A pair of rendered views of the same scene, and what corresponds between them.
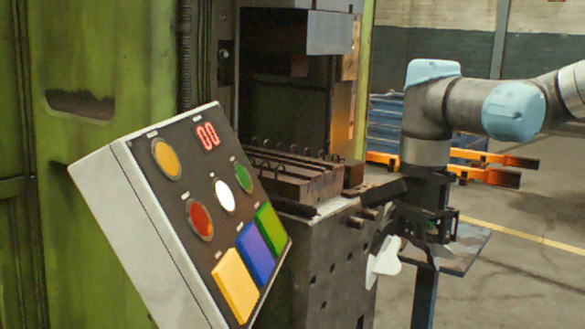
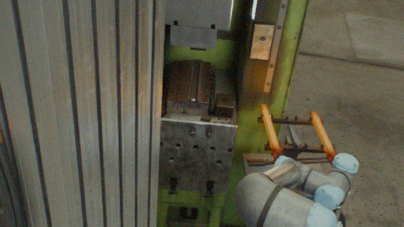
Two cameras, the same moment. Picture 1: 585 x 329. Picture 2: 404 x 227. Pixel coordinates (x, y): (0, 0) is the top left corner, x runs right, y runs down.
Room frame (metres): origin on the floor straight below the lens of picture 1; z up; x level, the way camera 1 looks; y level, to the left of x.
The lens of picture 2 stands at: (0.24, -1.55, 2.11)
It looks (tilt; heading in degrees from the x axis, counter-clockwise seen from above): 34 degrees down; 54
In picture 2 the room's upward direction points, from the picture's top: 6 degrees clockwise
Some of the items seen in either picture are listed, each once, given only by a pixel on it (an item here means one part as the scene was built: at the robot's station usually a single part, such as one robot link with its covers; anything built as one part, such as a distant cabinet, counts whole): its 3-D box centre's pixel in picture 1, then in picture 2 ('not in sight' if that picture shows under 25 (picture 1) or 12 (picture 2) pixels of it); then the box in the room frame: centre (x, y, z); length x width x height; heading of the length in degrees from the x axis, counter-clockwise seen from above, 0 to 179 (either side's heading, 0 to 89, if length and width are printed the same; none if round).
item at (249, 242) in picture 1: (253, 254); not in sight; (0.70, 0.04, 1.01); 0.07 x 0.05 x 0.07; 170
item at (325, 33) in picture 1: (260, 30); (195, 19); (1.35, 0.08, 1.32); 0.42 x 0.20 x 0.10; 55
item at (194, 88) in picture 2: (261, 154); (195, 79); (1.37, 0.06, 0.99); 0.42 x 0.05 x 0.01; 55
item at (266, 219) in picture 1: (269, 229); not in sight; (0.80, 0.02, 1.01); 0.07 x 0.05 x 0.07; 170
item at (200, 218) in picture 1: (199, 219); not in sight; (0.61, 0.10, 1.09); 0.05 x 0.03 x 0.04; 145
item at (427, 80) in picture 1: (431, 99); not in sight; (0.76, -0.21, 1.23); 0.09 x 0.08 x 0.11; 40
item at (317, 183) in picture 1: (255, 169); (190, 84); (1.35, 0.08, 0.96); 0.42 x 0.20 x 0.09; 55
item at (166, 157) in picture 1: (166, 159); not in sight; (0.62, 0.14, 1.16); 0.05 x 0.03 x 0.04; 145
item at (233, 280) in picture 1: (234, 285); not in sight; (0.60, 0.06, 1.01); 0.07 x 0.05 x 0.07; 170
